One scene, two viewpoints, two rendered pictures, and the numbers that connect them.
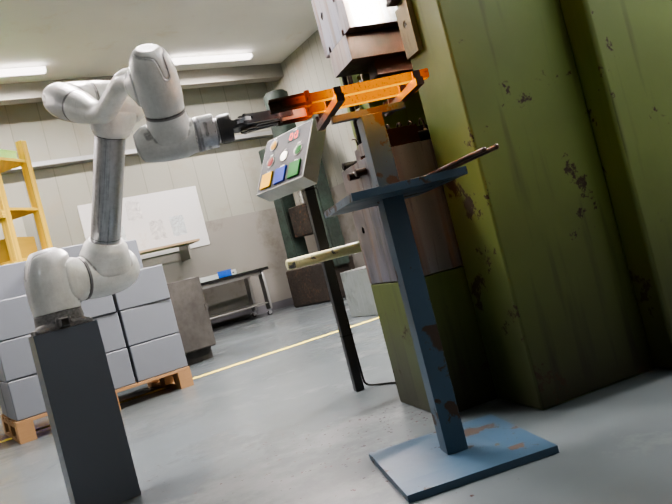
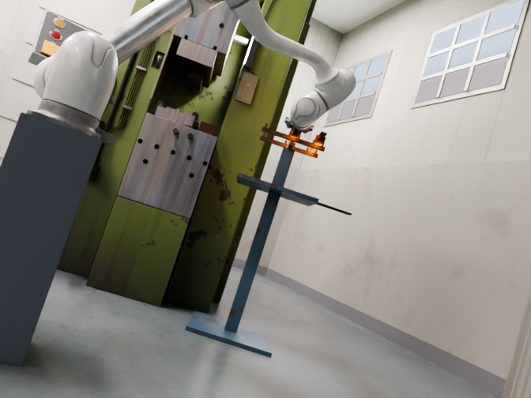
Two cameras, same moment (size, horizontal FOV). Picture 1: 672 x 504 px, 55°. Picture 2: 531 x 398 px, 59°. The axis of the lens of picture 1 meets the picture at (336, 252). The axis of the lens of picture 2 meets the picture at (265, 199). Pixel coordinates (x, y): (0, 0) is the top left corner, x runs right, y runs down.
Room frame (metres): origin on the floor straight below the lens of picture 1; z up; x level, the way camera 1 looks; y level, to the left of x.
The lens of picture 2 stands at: (1.43, 2.13, 0.49)
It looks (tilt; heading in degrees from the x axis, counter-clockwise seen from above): 5 degrees up; 279
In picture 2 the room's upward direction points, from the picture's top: 18 degrees clockwise
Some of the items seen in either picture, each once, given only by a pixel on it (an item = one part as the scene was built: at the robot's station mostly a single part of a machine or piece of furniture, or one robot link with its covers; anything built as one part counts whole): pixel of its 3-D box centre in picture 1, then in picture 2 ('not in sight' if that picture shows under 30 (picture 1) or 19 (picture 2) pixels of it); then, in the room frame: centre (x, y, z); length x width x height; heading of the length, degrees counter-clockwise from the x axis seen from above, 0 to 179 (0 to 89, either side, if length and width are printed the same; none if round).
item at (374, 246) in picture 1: (440, 205); (170, 170); (2.42, -0.42, 0.69); 0.56 x 0.38 x 0.45; 108
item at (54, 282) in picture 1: (52, 280); (84, 73); (2.21, 0.96, 0.77); 0.18 x 0.16 x 0.22; 138
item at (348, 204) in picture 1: (389, 194); (275, 190); (1.77, -0.18, 0.74); 0.40 x 0.30 x 0.02; 11
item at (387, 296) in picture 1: (471, 325); (143, 247); (2.42, -0.42, 0.23); 0.56 x 0.38 x 0.47; 108
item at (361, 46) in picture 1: (391, 48); (196, 65); (2.47, -0.39, 1.32); 0.42 x 0.20 x 0.10; 108
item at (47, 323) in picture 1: (60, 320); (75, 123); (2.19, 0.95, 0.63); 0.22 x 0.18 x 0.06; 30
